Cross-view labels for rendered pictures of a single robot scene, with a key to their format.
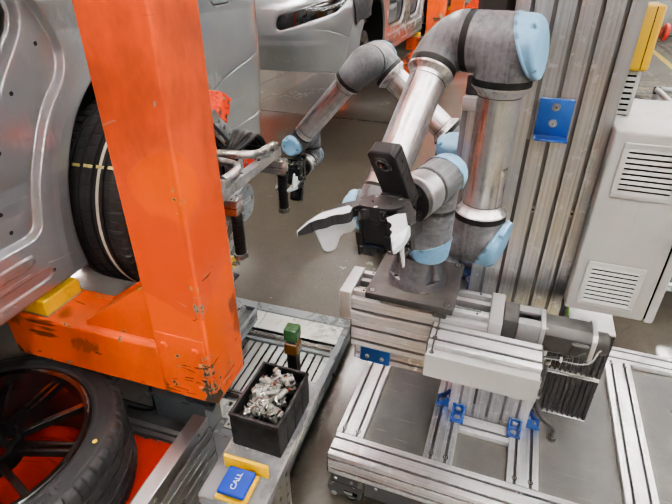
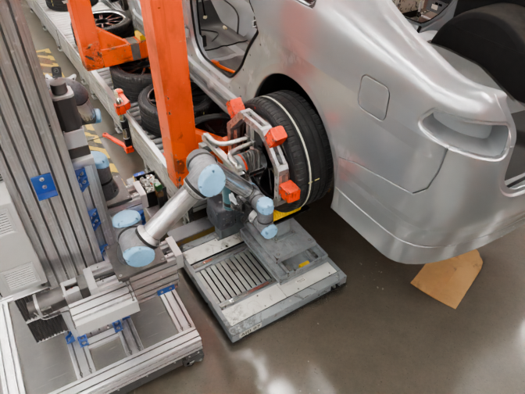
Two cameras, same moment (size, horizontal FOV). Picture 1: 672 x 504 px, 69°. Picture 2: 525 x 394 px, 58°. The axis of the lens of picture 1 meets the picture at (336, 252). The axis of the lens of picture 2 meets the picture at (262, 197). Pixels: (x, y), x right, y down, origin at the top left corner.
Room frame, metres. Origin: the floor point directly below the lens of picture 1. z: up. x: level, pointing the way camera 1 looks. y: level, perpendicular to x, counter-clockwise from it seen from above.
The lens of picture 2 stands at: (2.94, -1.14, 2.40)
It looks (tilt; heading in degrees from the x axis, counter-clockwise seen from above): 40 degrees down; 130
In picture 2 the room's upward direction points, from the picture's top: straight up
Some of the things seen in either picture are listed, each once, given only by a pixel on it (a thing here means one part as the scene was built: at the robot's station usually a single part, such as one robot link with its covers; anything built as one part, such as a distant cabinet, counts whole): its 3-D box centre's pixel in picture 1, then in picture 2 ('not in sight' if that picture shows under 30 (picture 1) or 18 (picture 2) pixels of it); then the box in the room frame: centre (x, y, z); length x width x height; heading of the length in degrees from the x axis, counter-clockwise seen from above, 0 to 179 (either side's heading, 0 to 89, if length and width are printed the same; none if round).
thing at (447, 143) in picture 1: (453, 156); (128, 227); (1.56, -0.39, 0.98); 0.13 x 0.12 x 0.14; 156
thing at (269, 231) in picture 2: (311, 157); (265, 226); (1.92, 0.10, 0.85); 0.11 x 0.08 x 0.09; 162
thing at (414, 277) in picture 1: (418, 261); (102, 184); (1.09, -0.22, 0.87); 0.15 x 0.15 x 0.10
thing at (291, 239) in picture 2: not in sight; (279, 220); (1.60, 0.63, 0.32); 0.40 x 0.30 x 0.28; 162
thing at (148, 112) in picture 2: not in sight; (180, 106); (0.13, 1.12, 0.39); 0.66 x 0.66 x 0.24
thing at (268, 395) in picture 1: (271, 405); (151, 188); (0.92, 0.17, 0.51); 0.20 x 0.14 x 0.13; 161
